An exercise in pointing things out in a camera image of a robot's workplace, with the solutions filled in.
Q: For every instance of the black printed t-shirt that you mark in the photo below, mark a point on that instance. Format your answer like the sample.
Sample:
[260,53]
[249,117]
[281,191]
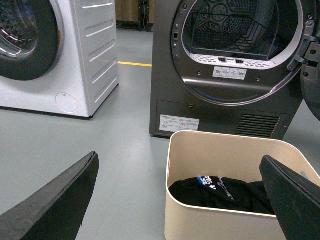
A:
[222,193]

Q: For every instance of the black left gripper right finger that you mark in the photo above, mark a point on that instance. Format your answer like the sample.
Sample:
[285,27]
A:
[295,200]

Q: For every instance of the dark grey tumble dryer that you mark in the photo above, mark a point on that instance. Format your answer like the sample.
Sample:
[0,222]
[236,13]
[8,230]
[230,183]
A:
[220,66]

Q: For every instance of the beige plastic laundry hamper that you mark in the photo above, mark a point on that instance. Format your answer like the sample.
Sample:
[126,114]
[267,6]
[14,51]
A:
[199,154]

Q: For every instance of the wooden crate on rack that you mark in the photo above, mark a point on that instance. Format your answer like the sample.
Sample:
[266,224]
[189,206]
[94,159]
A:
[135,14]

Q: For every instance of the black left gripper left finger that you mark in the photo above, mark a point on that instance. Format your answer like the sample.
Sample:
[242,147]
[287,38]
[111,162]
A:
[57,210]

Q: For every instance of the white washing machine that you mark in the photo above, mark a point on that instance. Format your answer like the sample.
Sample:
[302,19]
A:
[57,56]

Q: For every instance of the grey dryer door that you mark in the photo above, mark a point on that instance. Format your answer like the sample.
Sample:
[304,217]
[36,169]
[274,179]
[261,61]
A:
[307,54]

